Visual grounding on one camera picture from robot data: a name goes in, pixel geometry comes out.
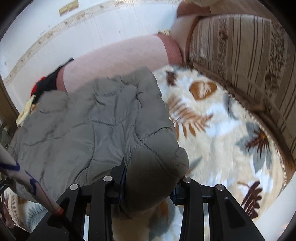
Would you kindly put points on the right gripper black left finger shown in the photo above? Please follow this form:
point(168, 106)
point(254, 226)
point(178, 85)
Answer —
point(100, 196)

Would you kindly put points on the brown wooden glass door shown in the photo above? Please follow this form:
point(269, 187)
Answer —
point(9, 115)

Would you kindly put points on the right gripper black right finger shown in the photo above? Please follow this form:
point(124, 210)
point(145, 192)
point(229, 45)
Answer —
point(227, 219)

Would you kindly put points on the yellow cloth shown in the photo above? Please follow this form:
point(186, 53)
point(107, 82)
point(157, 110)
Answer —
point(29, 107)

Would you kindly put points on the pink bolster pillow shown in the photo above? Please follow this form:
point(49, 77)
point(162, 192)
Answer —
point(153, 52)

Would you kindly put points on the striped beige sofa cushion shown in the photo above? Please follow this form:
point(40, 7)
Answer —
point(254, 59)

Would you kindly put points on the leaf patterned fleece blanket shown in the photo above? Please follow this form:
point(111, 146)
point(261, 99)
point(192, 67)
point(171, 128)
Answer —
point(225, 143)

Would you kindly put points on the black and red clothes pile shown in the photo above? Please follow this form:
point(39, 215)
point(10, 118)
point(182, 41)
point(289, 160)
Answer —
point(54, 81)

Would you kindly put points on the grey quilted hooded jacket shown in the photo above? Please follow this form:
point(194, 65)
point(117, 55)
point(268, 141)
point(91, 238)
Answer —
point(79, 137)

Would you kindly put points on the pink sofa armrest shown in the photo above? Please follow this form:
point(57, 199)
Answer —
point(188, 15)

